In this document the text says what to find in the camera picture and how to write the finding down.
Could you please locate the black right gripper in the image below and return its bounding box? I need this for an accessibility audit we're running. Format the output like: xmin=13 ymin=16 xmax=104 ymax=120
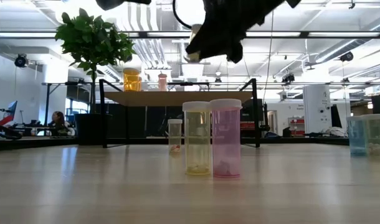
xmin=185 ymin=0 xmax=287 ymax=64

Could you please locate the salmon pink medicine bottle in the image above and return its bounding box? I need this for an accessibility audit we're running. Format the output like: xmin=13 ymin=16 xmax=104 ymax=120
xmin=158 ymin=73 xmax=168 ymax=92

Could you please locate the blue medicine bottle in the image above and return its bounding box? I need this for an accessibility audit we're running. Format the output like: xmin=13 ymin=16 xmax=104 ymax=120
xmin=346 ymin=115 xmax=369 ymax=157

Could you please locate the light green medicine bottle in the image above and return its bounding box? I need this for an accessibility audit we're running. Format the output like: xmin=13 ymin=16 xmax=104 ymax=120
xmin=361 ymin=113 xmax=380 ymax=158

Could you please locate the wooden shelf with black legs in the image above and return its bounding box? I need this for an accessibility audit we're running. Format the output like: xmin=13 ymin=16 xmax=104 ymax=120
xmin=98 ymin=78 xmax=262 ymax=149

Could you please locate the green potted plant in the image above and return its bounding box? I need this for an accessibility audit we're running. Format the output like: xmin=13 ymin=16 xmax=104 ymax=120
xmin=54 ymin=7 xmax=136 ymax=146

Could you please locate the black bar with light strips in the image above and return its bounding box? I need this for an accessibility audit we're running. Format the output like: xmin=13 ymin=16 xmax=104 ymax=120
xmin=0 ymin=30 xmax=380 ymax=39

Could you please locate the black divider panel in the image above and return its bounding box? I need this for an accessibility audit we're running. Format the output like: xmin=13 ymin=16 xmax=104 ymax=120
xmin=93 ymin=104 xmax=184 ymax=140

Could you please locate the white round column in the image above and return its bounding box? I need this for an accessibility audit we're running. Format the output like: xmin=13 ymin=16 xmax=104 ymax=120
xmin=303 ymin=85 xmax=333 ymax=131

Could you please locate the person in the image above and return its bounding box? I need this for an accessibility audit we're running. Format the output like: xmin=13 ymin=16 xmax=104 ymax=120
xmin=47 ymin=110 xmax=76 ymax=137

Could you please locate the white crumpled cloth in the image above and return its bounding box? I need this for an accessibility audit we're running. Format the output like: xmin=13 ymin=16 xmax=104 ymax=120
xmin=323 ymin=126 xmax=346 ymax=138

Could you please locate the tilted computer monitor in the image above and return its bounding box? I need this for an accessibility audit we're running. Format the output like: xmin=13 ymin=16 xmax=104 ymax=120
xmin=7 ymin=100 xmax=19 ymax=121

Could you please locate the red angled bar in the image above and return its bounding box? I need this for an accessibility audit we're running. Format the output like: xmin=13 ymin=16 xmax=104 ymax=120
xmin=0 ymin=113 xmax=16 ymax=133

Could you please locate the round metal ceiling duct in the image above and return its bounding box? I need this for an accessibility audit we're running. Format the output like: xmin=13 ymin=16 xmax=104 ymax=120
xmin=174 ymin=0 xmax=207 ymax=30

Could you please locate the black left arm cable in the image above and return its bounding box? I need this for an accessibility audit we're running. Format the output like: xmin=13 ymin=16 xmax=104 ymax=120
xmin=172 ymin=0 xmax=194 ymax=30

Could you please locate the black aluminium table frame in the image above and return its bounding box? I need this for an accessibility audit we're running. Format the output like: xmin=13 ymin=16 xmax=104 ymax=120
xmin=0 ymin=136 xmax=380 ymax=152

